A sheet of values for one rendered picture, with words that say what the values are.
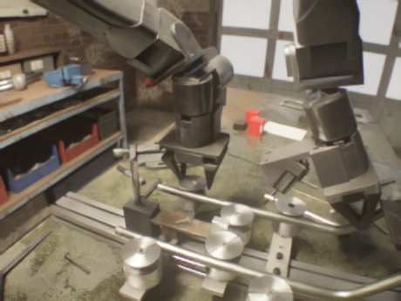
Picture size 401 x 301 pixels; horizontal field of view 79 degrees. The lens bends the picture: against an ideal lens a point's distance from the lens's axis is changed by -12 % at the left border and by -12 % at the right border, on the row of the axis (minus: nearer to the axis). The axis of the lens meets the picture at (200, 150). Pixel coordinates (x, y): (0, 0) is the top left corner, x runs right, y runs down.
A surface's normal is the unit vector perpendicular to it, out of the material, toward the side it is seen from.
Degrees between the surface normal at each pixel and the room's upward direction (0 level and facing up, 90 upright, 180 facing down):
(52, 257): 0
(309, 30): 123
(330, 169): 90
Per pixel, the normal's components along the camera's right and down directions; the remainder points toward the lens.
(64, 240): 0.04, -0.89
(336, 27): -0.15, 0.85
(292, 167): -0.36, 0.40
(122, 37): 0.02, 0.93
